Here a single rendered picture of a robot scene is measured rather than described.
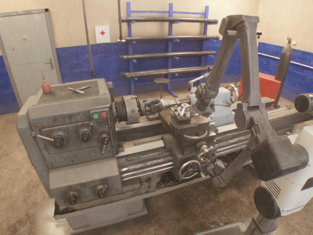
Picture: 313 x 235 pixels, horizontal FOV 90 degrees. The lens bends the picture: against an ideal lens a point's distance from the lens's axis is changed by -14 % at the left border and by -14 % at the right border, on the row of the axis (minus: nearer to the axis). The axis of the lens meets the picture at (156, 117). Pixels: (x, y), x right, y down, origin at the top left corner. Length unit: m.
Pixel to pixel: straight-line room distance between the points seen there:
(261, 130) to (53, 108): 1.14
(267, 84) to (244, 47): 3.59
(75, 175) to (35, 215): 1.10
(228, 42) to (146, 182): 1.44
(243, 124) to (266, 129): 0.08
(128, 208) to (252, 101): 1.58
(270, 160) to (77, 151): 1.20
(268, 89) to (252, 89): 3.61
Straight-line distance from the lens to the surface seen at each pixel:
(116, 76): 4.59
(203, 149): 1.48
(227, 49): 0.85
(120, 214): 2.00
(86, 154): 1.43
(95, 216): 1.96
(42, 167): 1.53
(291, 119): 1.08
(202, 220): 2.11
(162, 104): 1.59
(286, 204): 0.92
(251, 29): 0.74
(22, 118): 1.37
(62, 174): 1.48
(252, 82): 0.70
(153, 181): 1.84
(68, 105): 1.26
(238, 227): 1.85
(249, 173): 2.74
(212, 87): 0.96
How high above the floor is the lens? 1.79
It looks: 29 degrees down
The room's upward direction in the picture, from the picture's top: straight up
